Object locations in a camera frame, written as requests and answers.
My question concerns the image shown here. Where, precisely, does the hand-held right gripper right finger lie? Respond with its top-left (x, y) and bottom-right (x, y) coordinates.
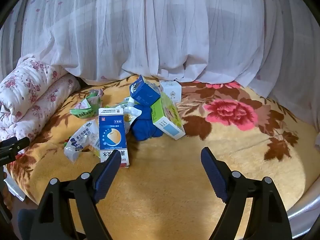
top-left (201, 147), bottom-right (293, 240)

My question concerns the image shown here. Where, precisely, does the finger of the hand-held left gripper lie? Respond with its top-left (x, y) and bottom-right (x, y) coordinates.
top-left (0, 137), bottom-right (30, 154)

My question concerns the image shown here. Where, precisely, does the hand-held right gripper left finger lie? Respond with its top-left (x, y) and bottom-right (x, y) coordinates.
top-left (30, 149), bottom-right (122, 240)

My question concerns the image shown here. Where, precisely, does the green white wrapper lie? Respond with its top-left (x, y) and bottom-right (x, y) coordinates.
top-left (69, 89), bottom-right (105, 119)

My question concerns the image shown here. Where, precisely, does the blue yellow cookie box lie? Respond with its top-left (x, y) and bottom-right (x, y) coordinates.
top-left (129, 74), bottom-right (161, 106)

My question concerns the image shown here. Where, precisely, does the yellow floral fleece blanket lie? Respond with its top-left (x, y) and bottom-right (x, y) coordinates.
top-left (7, 74), bottom-right (320, 240)

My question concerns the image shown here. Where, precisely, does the tall blue white carton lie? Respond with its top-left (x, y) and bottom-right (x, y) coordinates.
top-left (98, 107), bottom-right (130, 168)

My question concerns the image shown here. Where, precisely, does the white blue snack packet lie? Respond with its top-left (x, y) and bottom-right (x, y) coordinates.
top-left (64, 120), bottom-right (100, 162)

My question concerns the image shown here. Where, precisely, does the floral white quilt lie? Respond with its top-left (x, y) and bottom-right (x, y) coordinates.
top-left (0, 54), bottom-right (81, 153)

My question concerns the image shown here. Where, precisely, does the blue cloth bundle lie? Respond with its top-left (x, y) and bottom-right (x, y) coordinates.
top-left (132, 104), bottom-right (164, 141)

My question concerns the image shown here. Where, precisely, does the white spouted pouch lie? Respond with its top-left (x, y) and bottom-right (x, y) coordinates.
top-left (122, 97), bottom-right (142, 130)

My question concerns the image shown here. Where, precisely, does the green white box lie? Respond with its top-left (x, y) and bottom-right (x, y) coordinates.
top-left (151, 92), bottom-right (186, 140)

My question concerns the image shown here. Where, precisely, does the small white box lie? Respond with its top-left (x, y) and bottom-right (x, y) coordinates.
top-left (159, 80), bottom-right (182, 103)

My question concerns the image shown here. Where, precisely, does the white sheer curtain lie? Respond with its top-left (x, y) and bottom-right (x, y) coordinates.
top-left (0, 0), bottom-right (320, 132)

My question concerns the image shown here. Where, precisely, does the grey bed frame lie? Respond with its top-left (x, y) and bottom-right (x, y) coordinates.
top-left (285, 190), bottom-right (320, 230)

